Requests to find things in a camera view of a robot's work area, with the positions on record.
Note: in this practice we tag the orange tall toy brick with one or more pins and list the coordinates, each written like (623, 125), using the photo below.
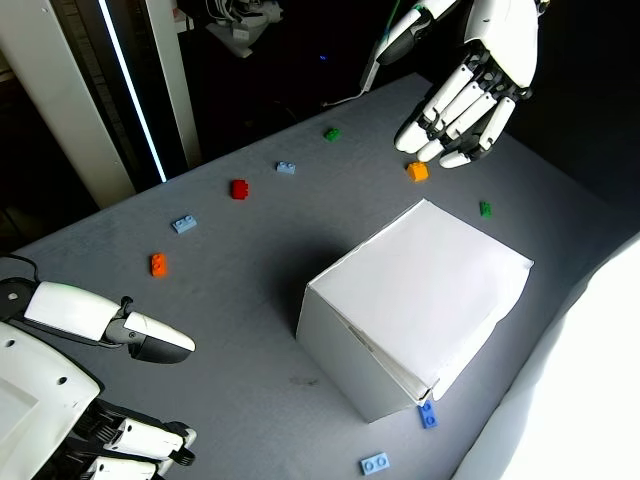
(417, 171)

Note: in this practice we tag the orange flat toy brick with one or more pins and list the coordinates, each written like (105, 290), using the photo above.
(159, 265)

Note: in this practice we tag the white cabinet panel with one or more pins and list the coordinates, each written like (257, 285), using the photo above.
(55, 90)

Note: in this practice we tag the light blue flat toy brick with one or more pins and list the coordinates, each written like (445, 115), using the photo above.
(375, 464)

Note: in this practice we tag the green toy brick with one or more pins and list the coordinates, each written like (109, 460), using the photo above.
(486, 208)
(331, 134)

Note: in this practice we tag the white light strip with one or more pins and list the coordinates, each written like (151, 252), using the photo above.
(132, 95)

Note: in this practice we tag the grey-blue flat toy brick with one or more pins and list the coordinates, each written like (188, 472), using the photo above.
(286, 167)
(184, 224)

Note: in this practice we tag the cardboard box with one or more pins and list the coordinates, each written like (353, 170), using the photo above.
(415, 290)

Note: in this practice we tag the red toy brick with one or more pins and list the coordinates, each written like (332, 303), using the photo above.
(240, 189)

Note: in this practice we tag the white frame post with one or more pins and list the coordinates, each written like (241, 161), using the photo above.
(172, 75)

